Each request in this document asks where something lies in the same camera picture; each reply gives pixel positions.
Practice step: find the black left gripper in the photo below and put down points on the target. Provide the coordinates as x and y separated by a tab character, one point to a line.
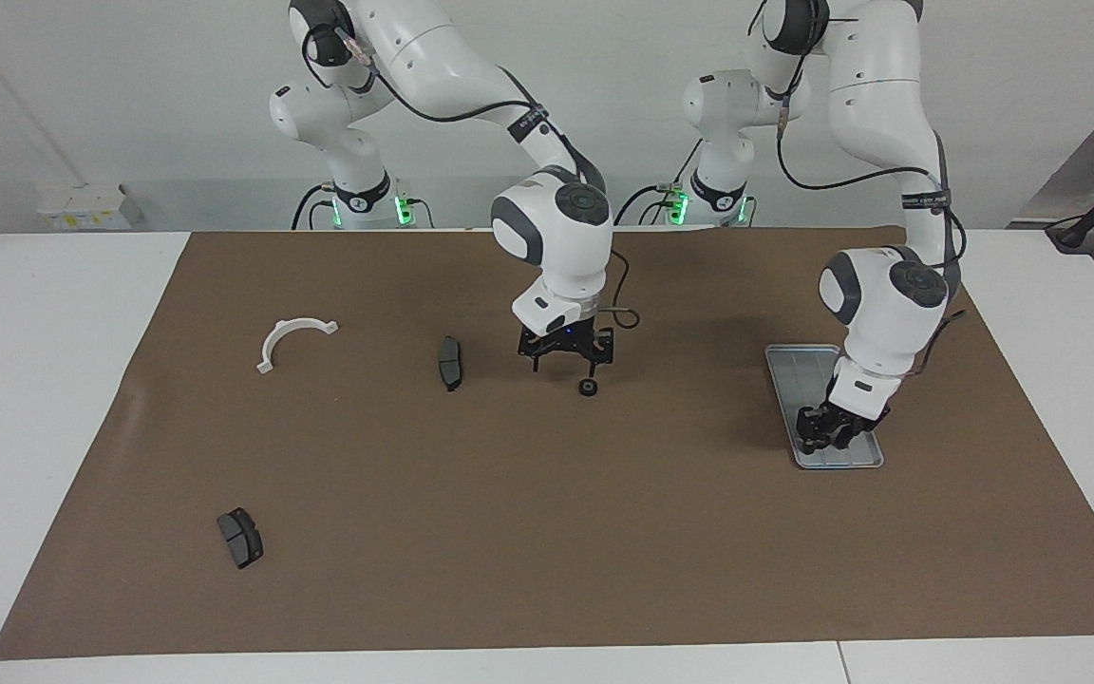
856	426

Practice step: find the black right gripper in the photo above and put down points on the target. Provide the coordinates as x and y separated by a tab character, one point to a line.
566	342

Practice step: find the black bearing gear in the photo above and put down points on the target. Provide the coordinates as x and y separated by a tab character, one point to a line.
588	388

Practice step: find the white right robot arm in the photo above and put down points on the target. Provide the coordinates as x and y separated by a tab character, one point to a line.
556	247

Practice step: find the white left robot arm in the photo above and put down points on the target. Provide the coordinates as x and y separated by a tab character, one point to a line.
889	313

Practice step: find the silver metal tray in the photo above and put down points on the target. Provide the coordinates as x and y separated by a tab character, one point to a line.
799	370

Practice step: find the long dark brake pad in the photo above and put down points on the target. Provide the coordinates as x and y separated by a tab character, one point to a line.
450	361

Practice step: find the brown table mat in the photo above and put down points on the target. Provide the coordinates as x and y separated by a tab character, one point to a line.
556	513

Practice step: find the short dark brake pad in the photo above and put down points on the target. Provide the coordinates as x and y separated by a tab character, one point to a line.
241	539

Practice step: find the white curved plastic bracket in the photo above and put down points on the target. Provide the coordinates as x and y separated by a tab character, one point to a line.
273	337

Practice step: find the white wall box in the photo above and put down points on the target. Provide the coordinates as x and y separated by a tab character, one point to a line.
82	209

